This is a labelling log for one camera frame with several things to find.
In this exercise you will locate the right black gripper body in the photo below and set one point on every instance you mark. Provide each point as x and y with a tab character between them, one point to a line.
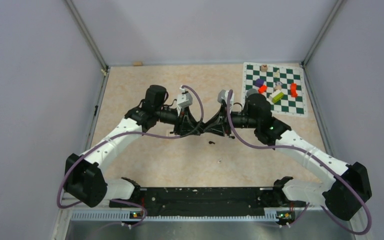
224	118

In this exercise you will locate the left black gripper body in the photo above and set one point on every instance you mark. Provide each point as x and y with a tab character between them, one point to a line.
179	125

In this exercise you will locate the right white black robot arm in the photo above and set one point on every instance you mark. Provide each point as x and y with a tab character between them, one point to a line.
344	188

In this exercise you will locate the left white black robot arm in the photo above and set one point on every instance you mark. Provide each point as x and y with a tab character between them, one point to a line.
84	174

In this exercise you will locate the white earbud charging case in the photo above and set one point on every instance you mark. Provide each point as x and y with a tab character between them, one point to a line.
170	134

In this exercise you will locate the black microphone grey head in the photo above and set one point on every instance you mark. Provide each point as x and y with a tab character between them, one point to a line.
251	92

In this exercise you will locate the small red block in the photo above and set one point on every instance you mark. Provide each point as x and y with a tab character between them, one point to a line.
262	89

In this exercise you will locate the purple block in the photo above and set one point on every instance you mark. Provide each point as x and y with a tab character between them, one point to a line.
259	82

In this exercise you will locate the yellow-green block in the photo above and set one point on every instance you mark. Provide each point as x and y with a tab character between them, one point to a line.
276	96

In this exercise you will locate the wooden cube with mark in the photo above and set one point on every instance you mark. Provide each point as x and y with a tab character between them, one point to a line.
264	68

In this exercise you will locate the green white chessboard mat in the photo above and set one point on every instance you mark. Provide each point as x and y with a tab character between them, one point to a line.
288	105

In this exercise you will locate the large red block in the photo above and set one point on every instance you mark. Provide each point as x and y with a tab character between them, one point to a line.
293	90

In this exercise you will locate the left circuit board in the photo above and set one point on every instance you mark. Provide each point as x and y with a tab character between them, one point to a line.
136	214

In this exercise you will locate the circuit board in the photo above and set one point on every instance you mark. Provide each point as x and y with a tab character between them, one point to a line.
136	214
285	216

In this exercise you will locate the right circuit board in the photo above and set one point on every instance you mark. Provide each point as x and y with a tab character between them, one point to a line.
285	216

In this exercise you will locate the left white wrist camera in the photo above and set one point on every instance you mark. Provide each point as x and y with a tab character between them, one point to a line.
183	101

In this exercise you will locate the cork piece at wall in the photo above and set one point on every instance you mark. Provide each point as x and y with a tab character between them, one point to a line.
138	63

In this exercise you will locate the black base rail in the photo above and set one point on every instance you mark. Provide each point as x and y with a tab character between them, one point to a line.
205	201

